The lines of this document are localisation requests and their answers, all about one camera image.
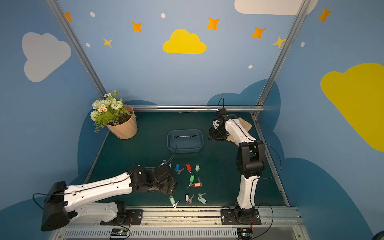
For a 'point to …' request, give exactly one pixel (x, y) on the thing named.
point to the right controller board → (245, 233)
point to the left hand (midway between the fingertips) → (169, 183)
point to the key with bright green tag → (191, 180)
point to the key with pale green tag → (201, 199)
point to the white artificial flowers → (109, 111)
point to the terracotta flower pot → (127, 129)
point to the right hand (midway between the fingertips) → (214, 137)
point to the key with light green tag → (197, 168)
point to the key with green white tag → (173, 202)
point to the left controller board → (119, 232)
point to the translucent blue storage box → (187, 140)
